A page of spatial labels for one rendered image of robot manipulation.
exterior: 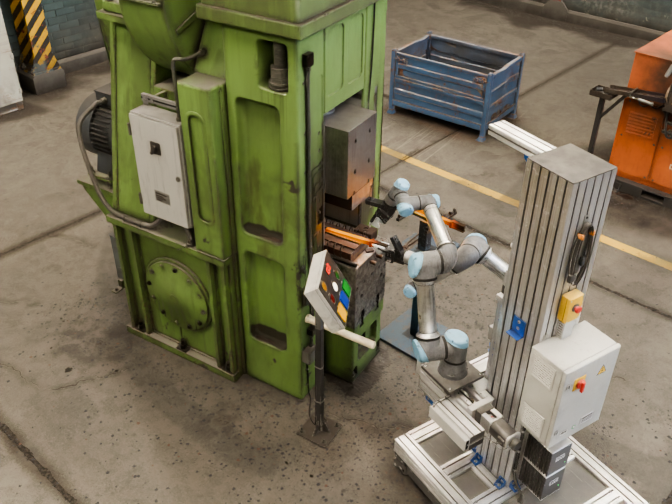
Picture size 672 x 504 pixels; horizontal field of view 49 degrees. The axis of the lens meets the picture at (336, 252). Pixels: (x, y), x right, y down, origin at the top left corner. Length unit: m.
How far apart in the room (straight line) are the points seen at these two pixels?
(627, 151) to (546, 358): 4.10
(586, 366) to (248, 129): 2.00
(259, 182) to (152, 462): 1.71
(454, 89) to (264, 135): 4.21
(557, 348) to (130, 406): 2.66
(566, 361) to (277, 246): 1.66
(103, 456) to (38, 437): 0.44
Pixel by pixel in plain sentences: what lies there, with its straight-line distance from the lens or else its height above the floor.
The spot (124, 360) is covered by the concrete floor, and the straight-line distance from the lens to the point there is 5.17.
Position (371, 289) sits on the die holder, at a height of 0.65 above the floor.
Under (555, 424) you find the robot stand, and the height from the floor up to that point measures 0.92.
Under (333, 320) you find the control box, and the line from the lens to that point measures 3.74.
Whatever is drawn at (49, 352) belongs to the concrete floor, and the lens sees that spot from 5.38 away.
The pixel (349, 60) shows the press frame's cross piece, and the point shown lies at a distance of 3.97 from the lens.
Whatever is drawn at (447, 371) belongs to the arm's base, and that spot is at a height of 0.86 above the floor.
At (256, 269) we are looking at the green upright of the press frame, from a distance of 4.37.
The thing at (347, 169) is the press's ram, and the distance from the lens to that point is 3.91.
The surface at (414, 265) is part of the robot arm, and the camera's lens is 3.46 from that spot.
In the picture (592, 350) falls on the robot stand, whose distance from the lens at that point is 3.44.
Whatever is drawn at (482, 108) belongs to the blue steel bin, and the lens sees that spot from 7.75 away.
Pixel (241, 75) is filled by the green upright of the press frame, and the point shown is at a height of 2.05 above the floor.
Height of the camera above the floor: 3.42
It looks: 35 degrees down
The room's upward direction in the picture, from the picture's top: 1 degrees clockwise
